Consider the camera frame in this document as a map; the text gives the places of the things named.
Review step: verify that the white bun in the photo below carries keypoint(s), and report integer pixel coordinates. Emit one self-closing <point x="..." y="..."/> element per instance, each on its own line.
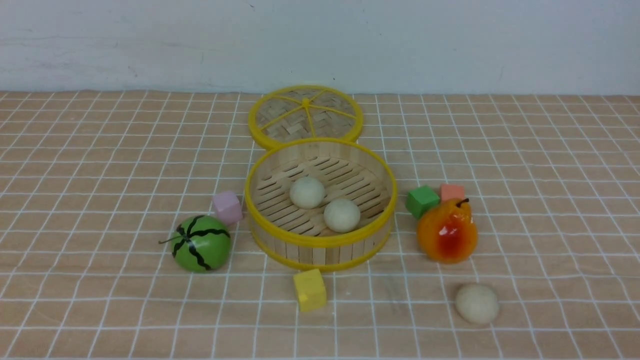
<point x="307" y="192"/>
<point x="477" y="303"/>
<point x="342" y="215"/>

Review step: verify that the bamboo steamer tray yellow rim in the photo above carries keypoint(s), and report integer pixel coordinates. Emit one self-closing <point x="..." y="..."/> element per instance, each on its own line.
<point x="299" y="238"/>

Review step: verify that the bamboo steamer lid yellow rim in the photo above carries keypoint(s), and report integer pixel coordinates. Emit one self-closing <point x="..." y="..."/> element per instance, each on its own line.
<point x="302" y="112"/>

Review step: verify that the pink cube block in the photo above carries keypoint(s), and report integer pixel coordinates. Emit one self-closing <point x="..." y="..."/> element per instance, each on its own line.
<point x="227" y="207"/>

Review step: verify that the green cube block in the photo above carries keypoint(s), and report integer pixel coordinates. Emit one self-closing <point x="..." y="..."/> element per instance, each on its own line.
<point x="421" y="200"/>

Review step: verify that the yellow cube block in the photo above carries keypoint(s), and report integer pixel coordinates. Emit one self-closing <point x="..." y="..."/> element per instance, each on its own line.
<point x="310" y="290"/>

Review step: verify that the salmon cube block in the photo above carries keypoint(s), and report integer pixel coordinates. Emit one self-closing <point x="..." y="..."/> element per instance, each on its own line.
<point x="450" y="191"/>

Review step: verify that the green toy watermelon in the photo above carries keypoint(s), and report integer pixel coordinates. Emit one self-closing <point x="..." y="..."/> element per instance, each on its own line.
<point x="200" y="243"/>

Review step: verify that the orange toy pear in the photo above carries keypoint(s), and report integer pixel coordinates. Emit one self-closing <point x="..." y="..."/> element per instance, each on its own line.
<point x="447" y="233"/>

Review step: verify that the checked orange tablecloth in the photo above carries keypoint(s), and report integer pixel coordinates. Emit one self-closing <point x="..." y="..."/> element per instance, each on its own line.
<point x="91" y="181"/>

